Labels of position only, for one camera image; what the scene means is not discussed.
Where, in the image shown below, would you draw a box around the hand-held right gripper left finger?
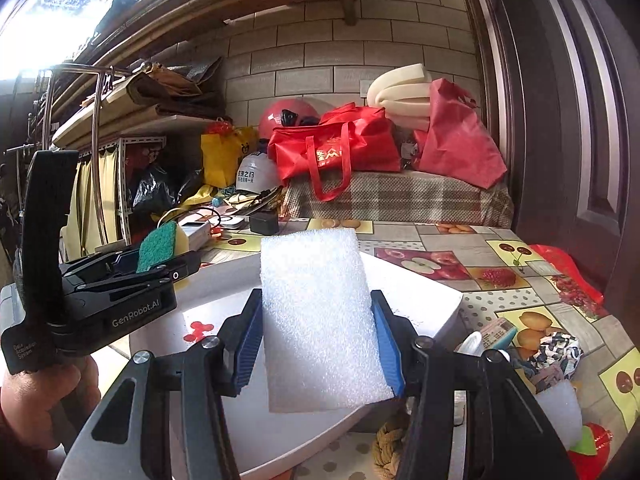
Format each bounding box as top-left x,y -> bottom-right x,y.
57,287 -> 266,480

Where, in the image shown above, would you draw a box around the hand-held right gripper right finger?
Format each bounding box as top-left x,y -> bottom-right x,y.
369,289 -> 578,480

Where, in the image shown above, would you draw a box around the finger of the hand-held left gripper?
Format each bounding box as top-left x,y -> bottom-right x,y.
59,246 -> 143,282
70,250 -> 202,307

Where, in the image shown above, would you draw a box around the green and yellow sponge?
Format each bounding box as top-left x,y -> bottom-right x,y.
136,221 -> 192,275

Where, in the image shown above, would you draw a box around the white tray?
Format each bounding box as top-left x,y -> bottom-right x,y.
129,249 -> 465,480

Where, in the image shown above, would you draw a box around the thick white foam block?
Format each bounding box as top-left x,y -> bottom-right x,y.
260,228 -> 396,413

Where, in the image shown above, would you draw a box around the clear plastic packet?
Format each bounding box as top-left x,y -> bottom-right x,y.
454,334 -> 485,361

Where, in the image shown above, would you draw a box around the braided rope knot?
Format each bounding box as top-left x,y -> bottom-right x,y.
375,412 -> 413,480

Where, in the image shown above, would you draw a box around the thin white foam piece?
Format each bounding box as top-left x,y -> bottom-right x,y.
535,380 -> 583,448

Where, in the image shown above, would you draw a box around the person's left hand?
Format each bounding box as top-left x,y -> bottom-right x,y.
0,354 -> 101,456

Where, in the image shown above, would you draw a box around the white power bank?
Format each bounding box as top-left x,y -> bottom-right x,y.
177,220 -> 223,252

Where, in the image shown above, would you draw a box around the yellow curtain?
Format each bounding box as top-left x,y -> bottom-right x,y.
65,150 -> 126,256

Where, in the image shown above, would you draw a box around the black plastic bag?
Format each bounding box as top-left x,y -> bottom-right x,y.
127,165 -> 201,216

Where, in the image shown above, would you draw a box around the black power adapter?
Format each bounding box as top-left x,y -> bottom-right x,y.
249,211 -> 280,235

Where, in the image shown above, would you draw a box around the yellow bag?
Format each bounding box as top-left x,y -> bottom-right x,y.
201,121 -> 258,188

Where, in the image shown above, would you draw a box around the white helmet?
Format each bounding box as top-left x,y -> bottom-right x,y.
235,151 -> 281,195

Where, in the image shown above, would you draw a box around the white metal shelf rack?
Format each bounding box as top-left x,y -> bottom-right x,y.
100,134 -> 168,246

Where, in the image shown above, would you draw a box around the wooden board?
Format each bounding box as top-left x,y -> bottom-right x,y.
50,72 -> 221,151

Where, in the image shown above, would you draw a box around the plaid covered bench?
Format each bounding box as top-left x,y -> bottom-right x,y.
280,169 -> 515,228

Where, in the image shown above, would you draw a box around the patterned cloth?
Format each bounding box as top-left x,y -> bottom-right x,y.
520,332 -> 583,381

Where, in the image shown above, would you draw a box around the chrome tube rack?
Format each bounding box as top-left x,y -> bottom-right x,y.
30,62 -> 151,256

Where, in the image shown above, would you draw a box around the brown paper bags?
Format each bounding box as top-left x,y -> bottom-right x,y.
125,57 -> 226,121

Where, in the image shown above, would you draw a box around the red plastic bag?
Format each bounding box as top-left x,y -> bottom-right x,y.
529,244 -> 606,318

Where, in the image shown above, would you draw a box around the pink helmet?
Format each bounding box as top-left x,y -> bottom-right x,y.
257,99 -> 321,141

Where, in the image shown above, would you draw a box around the red tote bag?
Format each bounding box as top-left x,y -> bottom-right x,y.
267,102 -> 403,203

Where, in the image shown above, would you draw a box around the red cloth bag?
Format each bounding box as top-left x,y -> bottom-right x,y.
412,78 -> 508,191

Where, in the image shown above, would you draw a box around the red plush ball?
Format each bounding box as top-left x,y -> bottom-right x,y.
567,422 -> 616,480

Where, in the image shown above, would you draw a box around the cream foam roll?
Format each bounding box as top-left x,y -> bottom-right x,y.
366,63 -> 435,131

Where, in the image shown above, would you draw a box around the brown door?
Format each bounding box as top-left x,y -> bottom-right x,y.
465,0 -> 640,311

